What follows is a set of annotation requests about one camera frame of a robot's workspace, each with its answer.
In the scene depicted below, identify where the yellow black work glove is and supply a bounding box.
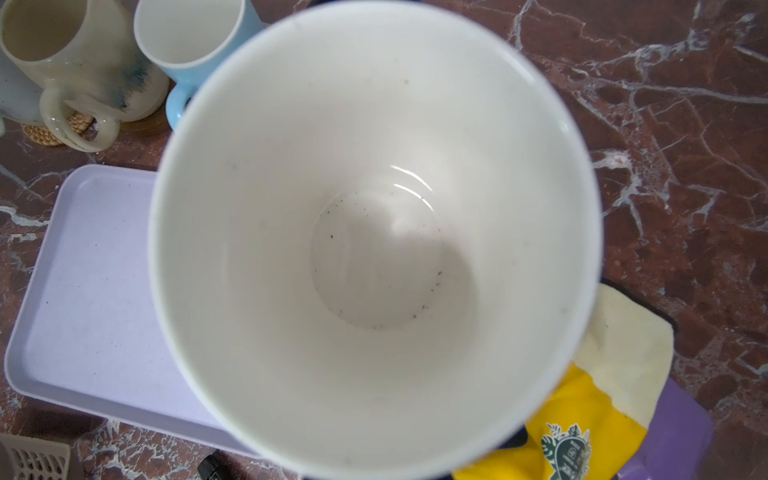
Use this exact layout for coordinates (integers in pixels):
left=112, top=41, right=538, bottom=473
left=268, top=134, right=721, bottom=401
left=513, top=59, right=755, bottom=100
left=451, top=285, right=674, bottom=479

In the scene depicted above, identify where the white and blue mug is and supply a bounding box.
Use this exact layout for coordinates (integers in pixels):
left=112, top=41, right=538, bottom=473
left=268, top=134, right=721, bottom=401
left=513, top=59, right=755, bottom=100
left=133, top=0, right=266, bottom=128

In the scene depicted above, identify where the white speckled mug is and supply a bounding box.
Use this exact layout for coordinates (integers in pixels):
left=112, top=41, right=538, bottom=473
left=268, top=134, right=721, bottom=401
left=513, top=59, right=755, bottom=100
left=0, top=51, right=44, bottom=135

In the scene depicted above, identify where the beige ceramic mug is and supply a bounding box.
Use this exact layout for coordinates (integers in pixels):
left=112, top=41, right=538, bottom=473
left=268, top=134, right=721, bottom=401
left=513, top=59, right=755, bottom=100
left=1, top=0, right=169, bottom=152

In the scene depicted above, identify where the woven straw coaster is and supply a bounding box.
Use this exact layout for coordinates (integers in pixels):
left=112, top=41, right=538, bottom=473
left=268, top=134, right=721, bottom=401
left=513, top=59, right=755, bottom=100
left=20, top=110, right=97, bottom=148

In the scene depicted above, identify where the white and lilac mug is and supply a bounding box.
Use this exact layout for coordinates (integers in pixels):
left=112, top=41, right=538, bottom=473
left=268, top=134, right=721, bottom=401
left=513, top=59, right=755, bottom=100
left=148, top=1, right=603, bottom=479

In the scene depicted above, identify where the lilac plastic tray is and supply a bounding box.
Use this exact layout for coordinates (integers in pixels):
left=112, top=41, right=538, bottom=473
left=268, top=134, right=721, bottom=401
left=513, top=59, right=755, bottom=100
left=5, top=165, right=247, bottom=454

